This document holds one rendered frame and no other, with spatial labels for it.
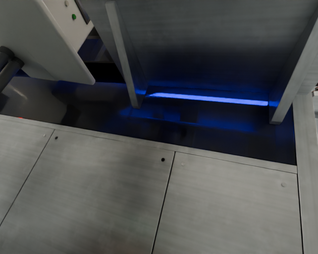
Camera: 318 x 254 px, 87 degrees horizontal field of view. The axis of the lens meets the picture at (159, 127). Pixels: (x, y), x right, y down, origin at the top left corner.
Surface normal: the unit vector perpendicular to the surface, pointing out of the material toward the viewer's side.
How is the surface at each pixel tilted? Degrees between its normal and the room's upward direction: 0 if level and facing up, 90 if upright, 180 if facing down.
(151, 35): 180
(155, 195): 90
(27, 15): 180
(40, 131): 90
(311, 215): 90
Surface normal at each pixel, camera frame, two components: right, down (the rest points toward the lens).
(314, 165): -0.21, -0.45
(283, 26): -0.25, 0.88
